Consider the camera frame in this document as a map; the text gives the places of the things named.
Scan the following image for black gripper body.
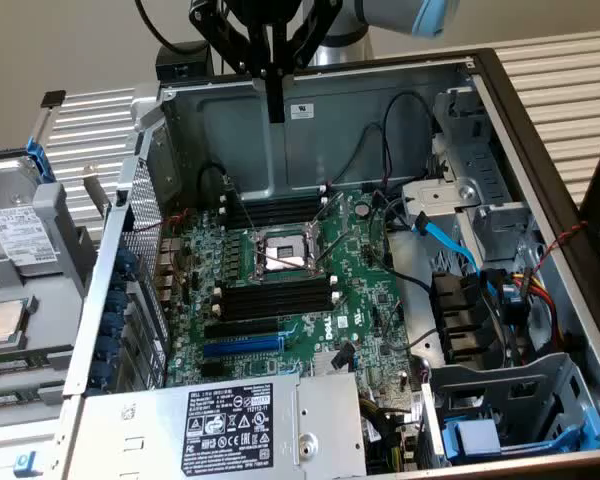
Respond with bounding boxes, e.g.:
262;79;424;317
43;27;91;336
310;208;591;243
214;0;326;26

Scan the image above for green RAM stick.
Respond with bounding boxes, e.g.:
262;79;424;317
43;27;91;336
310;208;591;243
0;349;49;374
0;388;44;407

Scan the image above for black box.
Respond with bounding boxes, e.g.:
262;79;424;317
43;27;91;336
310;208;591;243
154;40;216;85

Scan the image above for open grey PC case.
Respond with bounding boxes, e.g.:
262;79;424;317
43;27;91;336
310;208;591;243
62;47;600;480

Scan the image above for thin metal locking lever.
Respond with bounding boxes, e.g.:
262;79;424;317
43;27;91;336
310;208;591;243
310;191;345;227
223;173;262;239

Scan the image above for aluminium bar with black cap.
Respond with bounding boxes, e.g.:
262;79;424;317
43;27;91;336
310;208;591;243
29;89;67;149

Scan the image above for metal CPU socket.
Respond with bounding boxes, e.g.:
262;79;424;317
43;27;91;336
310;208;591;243
248;219;327;285

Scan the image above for grey metal drive cage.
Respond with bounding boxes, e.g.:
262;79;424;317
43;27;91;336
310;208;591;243
399;84;539;264

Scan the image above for blue card retention knob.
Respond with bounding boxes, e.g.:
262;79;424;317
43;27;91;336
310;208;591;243
101;313;126;337
113;249;137;274
90;360;115;386
104;289;130;315
97;335;121;361

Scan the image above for green Dell motherboard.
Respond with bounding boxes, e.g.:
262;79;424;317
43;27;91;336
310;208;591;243
160;185;427;399

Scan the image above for silver hard disk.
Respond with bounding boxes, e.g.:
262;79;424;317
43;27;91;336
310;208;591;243
0;155;64;277

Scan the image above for long black expansion slot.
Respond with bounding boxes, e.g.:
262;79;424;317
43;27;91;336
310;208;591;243
203;317;281;340

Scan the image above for blue expansion slot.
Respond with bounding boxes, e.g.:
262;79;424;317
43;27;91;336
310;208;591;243
203;335;285;358

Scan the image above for grey parts rack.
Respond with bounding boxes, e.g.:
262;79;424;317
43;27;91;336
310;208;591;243
0;144;104;436

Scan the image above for black plastic fan shroud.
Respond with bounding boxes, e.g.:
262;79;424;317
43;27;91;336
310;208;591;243
429;272;509;364

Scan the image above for silver chipset heatsink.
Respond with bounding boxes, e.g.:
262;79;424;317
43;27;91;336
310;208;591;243
311;351;357;377

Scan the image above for silver CPU chip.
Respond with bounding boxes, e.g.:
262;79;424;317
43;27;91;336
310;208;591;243
0;298;31;347

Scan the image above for silver power supply unit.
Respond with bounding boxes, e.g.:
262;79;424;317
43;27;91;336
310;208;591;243
62;370;370;480

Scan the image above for grey metal disk bay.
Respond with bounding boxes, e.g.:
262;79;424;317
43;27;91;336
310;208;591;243
419;352;600;469

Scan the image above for blue plastic disk caddy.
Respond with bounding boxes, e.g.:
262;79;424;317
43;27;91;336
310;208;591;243
442;409;600;464

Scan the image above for small blue plastic clip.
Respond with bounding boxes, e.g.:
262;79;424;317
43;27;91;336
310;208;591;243
12;450;38;477

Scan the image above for black camera cable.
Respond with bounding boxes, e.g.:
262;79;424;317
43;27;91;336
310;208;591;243
133;0;182;52

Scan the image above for thin black looped wire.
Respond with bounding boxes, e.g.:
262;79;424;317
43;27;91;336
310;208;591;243
329;124;387;190
381;91;437;184

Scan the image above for black wire with clip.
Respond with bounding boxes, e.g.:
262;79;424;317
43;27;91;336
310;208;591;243
197;162;231;211

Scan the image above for small metal bracket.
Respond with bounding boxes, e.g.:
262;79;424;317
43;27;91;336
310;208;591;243
82;163;112;217

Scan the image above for red black twisted wire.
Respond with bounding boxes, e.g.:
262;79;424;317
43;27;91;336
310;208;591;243
536;219;590;275
129;208;190;234

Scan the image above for blue plastic disk rail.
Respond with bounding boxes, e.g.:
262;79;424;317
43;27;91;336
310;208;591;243
24;137;56;184

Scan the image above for light blue flat wire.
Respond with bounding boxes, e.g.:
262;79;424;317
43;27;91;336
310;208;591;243
412;211;481;275

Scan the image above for thick black wire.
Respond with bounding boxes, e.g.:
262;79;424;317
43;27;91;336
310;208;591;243
372;188;434;294

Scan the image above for black wire with plug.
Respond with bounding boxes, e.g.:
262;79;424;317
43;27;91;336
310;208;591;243
331;341;357;372

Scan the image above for grey wire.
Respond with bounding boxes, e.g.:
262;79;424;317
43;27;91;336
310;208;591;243
383;307;439;351

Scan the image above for blue wire with plug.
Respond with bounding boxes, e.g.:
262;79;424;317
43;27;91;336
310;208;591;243
484;277;526;326

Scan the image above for red yellow power wire bundle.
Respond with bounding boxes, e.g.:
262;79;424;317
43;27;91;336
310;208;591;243
509;267;569;351

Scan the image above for yellow black power wire bundle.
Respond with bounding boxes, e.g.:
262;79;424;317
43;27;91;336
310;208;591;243
358;396;417;476

